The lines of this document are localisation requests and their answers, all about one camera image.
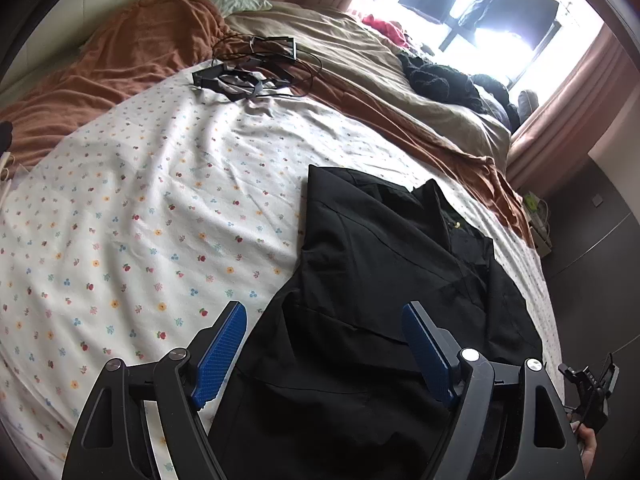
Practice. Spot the black jacket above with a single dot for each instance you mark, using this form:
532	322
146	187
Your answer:
370	270

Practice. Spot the grey cushion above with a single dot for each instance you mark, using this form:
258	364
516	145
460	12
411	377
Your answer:
529	105

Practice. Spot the red cloth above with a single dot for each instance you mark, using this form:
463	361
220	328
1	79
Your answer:
385	27

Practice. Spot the white nightstand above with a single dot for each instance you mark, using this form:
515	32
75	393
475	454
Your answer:
540	230

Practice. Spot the orange-brown blanket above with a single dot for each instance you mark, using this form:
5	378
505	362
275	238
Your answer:
125	55

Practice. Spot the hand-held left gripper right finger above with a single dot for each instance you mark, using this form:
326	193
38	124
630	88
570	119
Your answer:
430	355

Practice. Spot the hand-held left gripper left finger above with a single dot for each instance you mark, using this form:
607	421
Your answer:
220	355

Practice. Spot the pink curtain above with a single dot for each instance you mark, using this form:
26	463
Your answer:
575	105

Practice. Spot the grey wall socket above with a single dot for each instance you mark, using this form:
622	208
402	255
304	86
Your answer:
596	201

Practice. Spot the dark clothes heap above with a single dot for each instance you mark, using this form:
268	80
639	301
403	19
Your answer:
495	97

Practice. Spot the floral white bed sheet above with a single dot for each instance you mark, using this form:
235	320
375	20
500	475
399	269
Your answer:
150	200

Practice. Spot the person's right hand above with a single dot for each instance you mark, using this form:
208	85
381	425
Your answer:
589	452

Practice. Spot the beige duvet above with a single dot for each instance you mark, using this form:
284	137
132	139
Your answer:
350	60

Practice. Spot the black knit garment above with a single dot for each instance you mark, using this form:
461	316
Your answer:
435	77

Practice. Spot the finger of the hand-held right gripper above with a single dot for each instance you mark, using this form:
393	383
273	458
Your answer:
572	375

